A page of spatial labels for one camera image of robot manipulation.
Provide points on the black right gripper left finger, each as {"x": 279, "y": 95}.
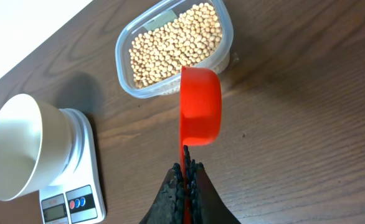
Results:
{"x": 168, "y": 205}

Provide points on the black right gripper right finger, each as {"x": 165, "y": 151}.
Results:
{"x": 204, "y": 204}

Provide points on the red plastic measuring scoop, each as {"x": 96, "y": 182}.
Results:
{"x": 199, "y": 114}

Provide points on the white digital kitchen scale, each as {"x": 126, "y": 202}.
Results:
{"x": 75, "y": 196}

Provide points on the cream round bowl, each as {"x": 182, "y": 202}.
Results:
{"x": 35, "y": 141}

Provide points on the clear container of soybeans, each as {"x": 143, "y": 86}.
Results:
{"x": 153, "y": 48}

